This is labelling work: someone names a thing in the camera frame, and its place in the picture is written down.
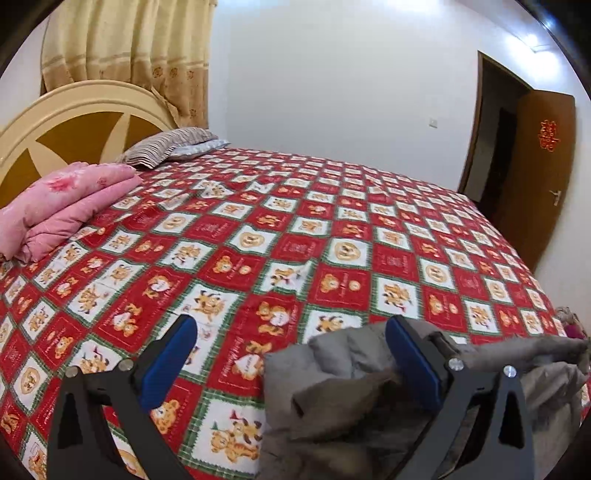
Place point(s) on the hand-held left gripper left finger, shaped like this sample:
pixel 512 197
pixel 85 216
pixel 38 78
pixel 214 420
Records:
pixel 168 364

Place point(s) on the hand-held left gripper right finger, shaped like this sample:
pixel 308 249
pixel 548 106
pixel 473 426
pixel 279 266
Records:
pixel 413 364

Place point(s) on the grey puffer jacket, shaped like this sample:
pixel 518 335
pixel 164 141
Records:
pixel 332 406

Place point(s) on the pink cloth pile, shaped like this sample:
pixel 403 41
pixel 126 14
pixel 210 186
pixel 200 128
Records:
pixel 569 323

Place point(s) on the red printed bed sheet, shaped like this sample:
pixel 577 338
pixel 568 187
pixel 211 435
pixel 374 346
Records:
pixel 300 230

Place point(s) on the folded pink quilt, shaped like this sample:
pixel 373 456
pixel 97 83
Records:
pixel 69 198

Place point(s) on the blue-grey pillow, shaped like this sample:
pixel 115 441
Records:
pixel 203 148

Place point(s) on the brown wooden door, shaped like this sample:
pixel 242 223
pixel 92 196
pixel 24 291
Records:
pixel 538 184

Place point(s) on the striped pillow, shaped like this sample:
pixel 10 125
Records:
pixel 161 145

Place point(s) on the red paper door decoration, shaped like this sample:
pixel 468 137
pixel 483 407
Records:
pixel 549 135

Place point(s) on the cream and brown headboard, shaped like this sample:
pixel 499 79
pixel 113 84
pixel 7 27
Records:
pixel 83 99

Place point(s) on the beige patterned curtain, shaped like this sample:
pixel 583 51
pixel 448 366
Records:
pixel 129 50

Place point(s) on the dark wooden door frame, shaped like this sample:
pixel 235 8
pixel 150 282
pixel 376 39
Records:
pixel 473 115

